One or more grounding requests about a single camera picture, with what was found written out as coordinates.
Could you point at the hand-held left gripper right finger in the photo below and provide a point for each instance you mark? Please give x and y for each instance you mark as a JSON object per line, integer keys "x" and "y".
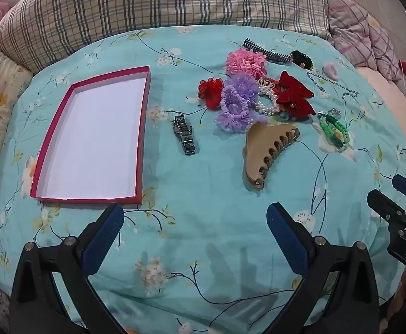
{"x": 286, "y": 236}

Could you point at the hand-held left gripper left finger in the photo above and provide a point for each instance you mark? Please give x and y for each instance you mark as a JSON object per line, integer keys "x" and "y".
{"x": 102, "y": 238}

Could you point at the beige claw hair clip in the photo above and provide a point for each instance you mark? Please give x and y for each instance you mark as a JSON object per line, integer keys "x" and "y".
{"x": 255, "y": 149}

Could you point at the red shallow cardboard box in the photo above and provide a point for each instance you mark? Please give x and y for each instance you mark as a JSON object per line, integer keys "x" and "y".
{"x": 95, "y": 135}

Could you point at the dark metal wristwatch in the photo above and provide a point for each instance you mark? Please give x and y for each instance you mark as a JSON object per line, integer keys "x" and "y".
{"x": 185, "y": 135}

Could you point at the red velvet bow hair clip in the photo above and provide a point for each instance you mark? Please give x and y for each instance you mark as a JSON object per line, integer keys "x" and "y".
{"x": 295, "y": 104}

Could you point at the lilac ruffled scrunchie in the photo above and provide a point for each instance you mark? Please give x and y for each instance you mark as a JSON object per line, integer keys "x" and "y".
{"x": 232, "y": 111}

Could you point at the red ribbon bow hair clip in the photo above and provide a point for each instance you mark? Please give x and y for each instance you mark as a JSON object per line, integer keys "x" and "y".
{"x": 290, "y": 81}

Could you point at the red flower scrunchie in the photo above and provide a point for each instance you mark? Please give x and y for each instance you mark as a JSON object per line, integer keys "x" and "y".
{"x": 210, "y": 92}

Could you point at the blue floral bedsheet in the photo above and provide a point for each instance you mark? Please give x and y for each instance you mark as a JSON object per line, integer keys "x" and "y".
{"x": 206, "y": 215}

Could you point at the pale pink blanket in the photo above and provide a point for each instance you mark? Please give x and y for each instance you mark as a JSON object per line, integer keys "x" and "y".
{"x": 390, "y": 94}

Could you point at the small pale pink cloth piece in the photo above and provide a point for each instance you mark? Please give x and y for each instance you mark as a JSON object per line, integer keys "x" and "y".
{"x": 331, "y": 70}

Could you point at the purple tulle scrunchie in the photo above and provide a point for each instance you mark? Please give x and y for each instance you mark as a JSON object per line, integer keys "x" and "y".
{"x": 241, "y": 85}

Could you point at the black and gold hair clip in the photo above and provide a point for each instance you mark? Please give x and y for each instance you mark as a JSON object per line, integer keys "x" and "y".
{"x": 302, "y": 61}

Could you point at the pink plaid pillow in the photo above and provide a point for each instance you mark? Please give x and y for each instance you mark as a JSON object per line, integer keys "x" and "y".
{"x": 356, "y": 21}

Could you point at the pink beaded scrunchie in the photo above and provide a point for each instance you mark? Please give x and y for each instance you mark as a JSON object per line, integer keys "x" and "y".
{"x": 246, "y": 62}

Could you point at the black hair comb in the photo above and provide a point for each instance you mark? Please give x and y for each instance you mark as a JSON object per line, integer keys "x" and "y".
{"x": 269, "y": 54}

